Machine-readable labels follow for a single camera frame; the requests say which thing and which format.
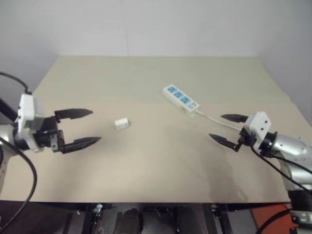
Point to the orange panel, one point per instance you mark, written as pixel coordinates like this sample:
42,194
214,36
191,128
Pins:
270,219

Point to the black table frame leg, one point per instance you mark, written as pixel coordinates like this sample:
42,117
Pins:
217,218
93,219

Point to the white plug adapter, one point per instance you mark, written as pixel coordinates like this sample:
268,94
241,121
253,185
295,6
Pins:
121,123

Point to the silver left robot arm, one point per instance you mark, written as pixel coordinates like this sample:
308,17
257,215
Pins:
6,133

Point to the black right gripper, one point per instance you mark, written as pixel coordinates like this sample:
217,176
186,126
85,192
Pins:
246,139

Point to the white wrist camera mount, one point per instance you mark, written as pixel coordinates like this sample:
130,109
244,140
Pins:
28,107
259,124

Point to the black box with buttons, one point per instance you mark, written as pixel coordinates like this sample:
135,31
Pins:
302,214

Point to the dark rounded shape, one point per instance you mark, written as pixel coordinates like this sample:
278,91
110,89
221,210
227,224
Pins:
129,220

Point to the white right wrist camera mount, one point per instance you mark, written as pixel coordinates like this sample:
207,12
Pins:
259,124

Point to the white power strip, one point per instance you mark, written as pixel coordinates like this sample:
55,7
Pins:
181,98

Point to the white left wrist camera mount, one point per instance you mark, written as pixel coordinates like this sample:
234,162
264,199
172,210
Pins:
28,107

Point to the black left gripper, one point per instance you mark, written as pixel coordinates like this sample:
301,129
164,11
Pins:
47,131

